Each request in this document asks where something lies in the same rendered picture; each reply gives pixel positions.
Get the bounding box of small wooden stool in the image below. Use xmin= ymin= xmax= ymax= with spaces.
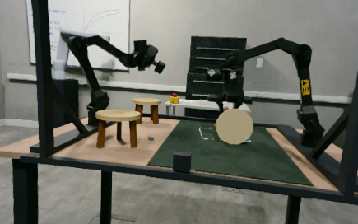
xmin=133 ymin=98 xmax=161 ymax=124
xmin=214 ymin=106 xmax=253 ymax=144
xmin=95 ymin=110 xmax=140 ymax=148

